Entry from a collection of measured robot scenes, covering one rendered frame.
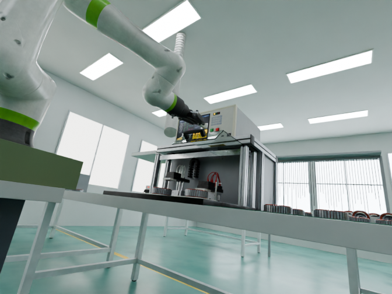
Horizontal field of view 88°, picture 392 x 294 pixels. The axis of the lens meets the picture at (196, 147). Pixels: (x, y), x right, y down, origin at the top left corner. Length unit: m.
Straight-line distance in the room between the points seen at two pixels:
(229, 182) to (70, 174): 0.80
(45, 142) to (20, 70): 4.92
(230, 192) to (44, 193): 0.86
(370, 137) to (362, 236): 7.12
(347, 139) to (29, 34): 7.46
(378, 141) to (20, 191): 7.53
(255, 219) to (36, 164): 0.60
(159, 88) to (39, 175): 0.49
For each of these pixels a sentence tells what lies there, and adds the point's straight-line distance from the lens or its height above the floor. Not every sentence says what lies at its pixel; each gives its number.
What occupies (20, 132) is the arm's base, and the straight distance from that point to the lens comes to 0.78.
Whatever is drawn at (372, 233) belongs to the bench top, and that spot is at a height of 0.73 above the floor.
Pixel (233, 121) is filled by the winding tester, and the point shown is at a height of 1.22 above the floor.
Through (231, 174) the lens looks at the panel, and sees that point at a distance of 1.20.
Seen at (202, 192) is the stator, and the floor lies 0.81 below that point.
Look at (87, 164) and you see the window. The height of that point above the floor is 1.45.
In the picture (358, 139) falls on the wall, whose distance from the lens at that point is 7.59.
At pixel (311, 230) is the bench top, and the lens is 0.54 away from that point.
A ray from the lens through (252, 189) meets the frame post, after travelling 1.06.
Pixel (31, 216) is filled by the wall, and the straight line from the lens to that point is 5.56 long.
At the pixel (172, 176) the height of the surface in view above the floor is 0.89.
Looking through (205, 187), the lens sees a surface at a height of 0.84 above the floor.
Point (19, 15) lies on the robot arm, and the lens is 0.73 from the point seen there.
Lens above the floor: 0.74
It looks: 16 degrees up
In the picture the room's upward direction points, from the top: 7 degrees clockwise
